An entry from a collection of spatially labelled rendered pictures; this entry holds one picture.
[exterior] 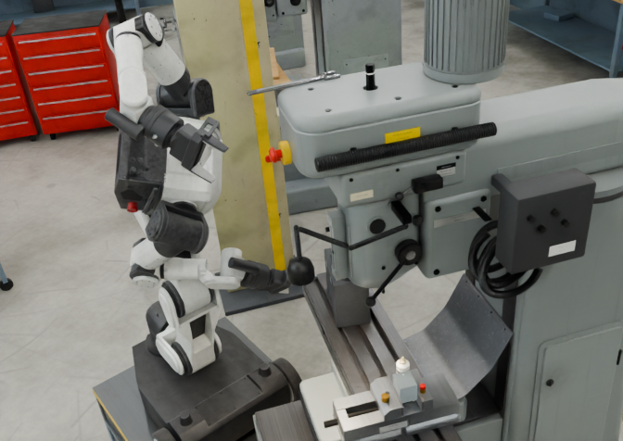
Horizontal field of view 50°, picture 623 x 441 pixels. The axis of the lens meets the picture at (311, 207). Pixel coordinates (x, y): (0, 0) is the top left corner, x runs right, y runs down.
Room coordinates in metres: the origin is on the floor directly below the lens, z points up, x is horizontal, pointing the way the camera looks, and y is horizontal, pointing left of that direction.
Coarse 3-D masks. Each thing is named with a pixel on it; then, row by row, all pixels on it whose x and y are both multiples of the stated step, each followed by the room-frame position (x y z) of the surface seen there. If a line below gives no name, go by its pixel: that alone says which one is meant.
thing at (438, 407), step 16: (432, 384) 1.38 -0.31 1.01; (448, 384) 1.37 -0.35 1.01; (336, 400) 1.35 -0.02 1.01; (352, 400) 1.35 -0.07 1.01; (368, 400) 1.34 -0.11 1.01; (416, 400) 1.32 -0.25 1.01; (432, 400) 1.29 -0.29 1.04; (448, 400) 1.32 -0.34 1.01; (336, 416) 1.33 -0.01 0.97; (352, 416) 1.30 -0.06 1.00; (368, 416) 1.28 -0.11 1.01; (416, 416) 1.28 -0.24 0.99; (432, 416) 1.29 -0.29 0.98; (448, 416) 1.30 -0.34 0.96; (352, 432) 1.24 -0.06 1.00; (368, 432) 1.25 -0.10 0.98; (384, 432) 1.26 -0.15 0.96; (400, 432) 1.26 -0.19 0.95; (416, 432) 1.27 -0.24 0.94
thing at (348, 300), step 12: (324, 252) 1.93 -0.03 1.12; (336, 288) 1.74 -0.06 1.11; (348, 288) 1.74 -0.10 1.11; (360, 288) 1.74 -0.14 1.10; (336, 300) 1.74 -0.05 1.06; (348, 300) 1.74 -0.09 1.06; (360, 300) 1.74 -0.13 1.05; (336, 312) 1.74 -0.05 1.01; (348, 312) 1.74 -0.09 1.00; (360, 312) 1.74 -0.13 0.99; (336, 324) 1.74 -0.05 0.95; (348, 324) 1.74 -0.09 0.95
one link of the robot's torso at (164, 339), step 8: (168, 328) 2.06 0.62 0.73; (160, 336) 2.01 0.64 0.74; (168, 336) 2.02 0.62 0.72; (216, 336) 1.99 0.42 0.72; (160, 344) 1.98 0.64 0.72; (168, 344) 1.96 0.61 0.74; (160, 352) 2.00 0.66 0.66; (168, 352) 1.93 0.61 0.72; (168, 360) 1.95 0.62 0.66; (176, 360) 1.89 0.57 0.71; (176, 368) 1.88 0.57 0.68
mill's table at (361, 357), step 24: (312, 288) 1.97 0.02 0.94; (312, 312) 1.90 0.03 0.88; (384, 312) 1.79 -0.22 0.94; (336, 336) 1.69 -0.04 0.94; (360, 336) 1.68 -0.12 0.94; (384, 336) 1.70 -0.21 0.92; (336, 360) 1.62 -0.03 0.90; (360, 360) 1.57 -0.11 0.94; (384, 360) 1.56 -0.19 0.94; (408, 360) 1.55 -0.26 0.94; (360, 384) 1.47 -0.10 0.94; (432, 432) 1.27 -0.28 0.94; (456, 432) 1.26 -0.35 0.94
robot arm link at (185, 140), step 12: (156, 120) 1.48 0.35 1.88; (168, 120) 1.49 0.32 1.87; (180, 120) 1.50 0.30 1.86; (156, 132) 1.47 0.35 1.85; (168, 132) 1.47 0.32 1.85; (180, 132) 1.46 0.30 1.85; (192, 132) 1.47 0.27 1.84; (204, 132) 1.46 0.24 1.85; (156, 144) 1.48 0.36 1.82; (168, 144) 1.48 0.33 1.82; (180, 144) 1.46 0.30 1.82; (192, 144) 1.44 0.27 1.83; (204, 144) 1.48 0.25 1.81; (180, 156) 1.47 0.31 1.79; (192, 156) 1.45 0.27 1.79
